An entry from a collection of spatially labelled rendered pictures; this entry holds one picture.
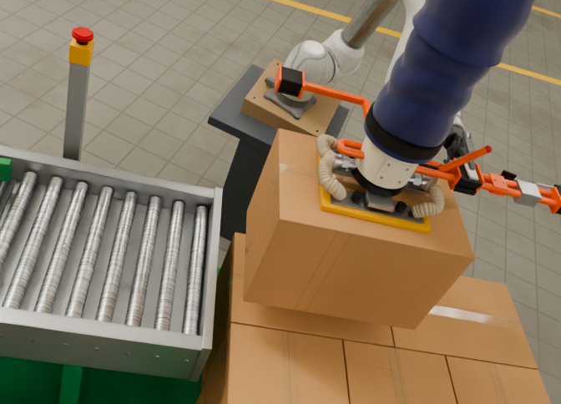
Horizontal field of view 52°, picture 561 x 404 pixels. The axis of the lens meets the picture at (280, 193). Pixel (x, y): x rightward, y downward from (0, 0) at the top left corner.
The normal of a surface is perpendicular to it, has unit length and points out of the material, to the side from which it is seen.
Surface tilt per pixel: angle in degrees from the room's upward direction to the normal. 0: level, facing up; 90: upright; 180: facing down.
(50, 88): 0
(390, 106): 77
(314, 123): 5
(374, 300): 90
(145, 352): 90
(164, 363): 90
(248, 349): 0
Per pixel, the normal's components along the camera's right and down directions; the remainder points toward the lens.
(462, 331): 0.30, -0.69
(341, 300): 0.01, 0.70
